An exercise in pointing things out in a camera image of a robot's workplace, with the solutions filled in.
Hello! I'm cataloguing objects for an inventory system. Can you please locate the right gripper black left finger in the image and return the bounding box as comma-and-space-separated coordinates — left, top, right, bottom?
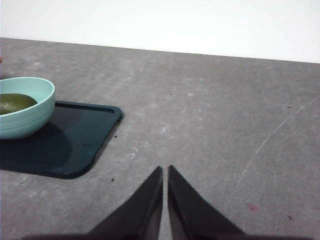
84, 166, 164, 240

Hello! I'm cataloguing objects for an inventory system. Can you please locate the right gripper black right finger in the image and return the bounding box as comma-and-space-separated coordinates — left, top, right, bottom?
167, 164, 251, 240

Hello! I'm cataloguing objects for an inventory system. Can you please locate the teal ribbed bowl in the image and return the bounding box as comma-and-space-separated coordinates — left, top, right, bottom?
0, 76, 56, 140

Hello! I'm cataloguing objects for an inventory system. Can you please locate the green avocado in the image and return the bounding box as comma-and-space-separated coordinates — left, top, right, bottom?
0, 93, 38, 116

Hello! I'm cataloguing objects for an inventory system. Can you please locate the black rectangular tray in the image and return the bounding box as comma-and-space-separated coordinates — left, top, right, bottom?
0, 100, 123, 180

